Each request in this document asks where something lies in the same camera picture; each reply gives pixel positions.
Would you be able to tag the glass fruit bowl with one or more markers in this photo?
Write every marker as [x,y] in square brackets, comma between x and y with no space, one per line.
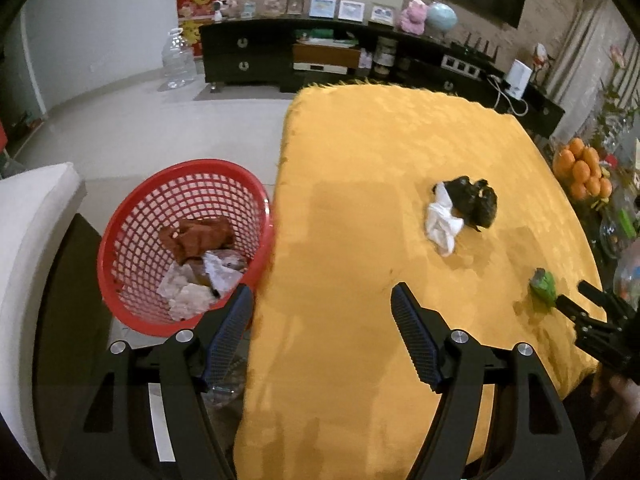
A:
[560,180]

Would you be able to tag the black router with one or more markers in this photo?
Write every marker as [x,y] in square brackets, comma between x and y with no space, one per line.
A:
[475,52]

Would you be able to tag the red chair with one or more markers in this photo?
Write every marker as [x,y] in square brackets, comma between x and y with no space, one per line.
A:
[2,140]

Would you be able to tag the pink plush toy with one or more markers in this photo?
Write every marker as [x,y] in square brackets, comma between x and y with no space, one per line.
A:
[415,16]

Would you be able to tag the black television cabinet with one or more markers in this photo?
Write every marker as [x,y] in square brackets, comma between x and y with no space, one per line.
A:
[260,55]

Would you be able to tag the pile of oranges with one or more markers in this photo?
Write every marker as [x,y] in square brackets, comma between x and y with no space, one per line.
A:
[585,170]

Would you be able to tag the white upright device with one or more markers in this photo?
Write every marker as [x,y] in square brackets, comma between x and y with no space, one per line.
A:
[519,77]

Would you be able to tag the white picture frame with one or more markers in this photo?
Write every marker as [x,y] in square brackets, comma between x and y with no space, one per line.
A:
[321,7]
[351,10]
[382,14]

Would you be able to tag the red plastic basket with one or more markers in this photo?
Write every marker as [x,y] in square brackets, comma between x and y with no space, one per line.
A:
[130,220]

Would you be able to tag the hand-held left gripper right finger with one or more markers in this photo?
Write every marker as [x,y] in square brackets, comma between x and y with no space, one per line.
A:
[415,340]

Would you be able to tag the brown and white box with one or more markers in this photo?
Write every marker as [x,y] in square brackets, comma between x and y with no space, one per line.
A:
[325,60]

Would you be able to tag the yellow tablecloth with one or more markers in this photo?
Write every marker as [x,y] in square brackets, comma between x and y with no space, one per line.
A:
[375,160]

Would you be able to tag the striped curtain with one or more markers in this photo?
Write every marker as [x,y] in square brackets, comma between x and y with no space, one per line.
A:
[585,50]

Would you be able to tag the red and white figurine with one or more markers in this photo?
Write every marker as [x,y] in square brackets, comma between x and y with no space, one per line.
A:
[541,57]

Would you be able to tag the small white figurine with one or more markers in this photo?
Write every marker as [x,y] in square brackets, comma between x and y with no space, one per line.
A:
[220,9]

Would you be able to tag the brown cloth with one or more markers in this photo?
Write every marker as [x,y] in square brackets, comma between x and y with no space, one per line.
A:
[200,237]

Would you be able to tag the person's right hand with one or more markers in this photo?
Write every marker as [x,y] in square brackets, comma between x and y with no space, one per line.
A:
[617,400]

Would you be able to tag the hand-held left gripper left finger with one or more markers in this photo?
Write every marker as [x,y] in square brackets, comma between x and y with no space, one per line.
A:
[227,345]

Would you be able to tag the small glass jar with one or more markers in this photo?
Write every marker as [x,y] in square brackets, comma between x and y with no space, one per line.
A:
[273,4]

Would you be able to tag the white socket panel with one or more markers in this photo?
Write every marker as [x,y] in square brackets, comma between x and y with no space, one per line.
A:
[461,65]

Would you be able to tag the flower stems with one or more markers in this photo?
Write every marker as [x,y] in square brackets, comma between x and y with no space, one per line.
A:
[617,57]

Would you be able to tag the green cloth bundle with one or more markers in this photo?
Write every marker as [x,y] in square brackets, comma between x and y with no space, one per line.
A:
[325,39]

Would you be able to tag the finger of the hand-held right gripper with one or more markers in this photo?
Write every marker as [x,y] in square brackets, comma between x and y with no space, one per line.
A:
[602,302]
[575,312]

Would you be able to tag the dark photo frame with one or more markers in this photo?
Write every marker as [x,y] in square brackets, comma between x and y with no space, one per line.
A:
[295,4]

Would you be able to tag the stack of round jars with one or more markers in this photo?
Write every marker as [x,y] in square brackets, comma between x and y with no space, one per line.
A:
[385,57]

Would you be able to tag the clear printed plastic bag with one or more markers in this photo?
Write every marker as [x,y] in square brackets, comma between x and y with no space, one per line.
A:
[225,270]

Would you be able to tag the large glass goblet bowl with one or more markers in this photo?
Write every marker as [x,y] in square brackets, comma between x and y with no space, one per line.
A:
[627,277]

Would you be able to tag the white sock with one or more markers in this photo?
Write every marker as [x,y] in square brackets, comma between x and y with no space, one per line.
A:
[440,220]

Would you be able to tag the pale green globe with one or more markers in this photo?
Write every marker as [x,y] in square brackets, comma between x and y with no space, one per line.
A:
[441,17]

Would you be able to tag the white cloth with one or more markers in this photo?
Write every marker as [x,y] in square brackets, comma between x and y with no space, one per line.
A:
[187,292]

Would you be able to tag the green small box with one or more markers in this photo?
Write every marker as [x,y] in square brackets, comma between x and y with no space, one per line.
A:
[625,220]

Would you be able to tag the round glass bowl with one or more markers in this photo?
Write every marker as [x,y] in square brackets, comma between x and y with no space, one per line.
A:
[612,240]

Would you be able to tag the large clear water jug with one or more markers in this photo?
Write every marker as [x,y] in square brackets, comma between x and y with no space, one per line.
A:
[178,60]

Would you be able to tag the dark green cloth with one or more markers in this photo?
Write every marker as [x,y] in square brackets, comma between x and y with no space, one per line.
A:
[475,200]

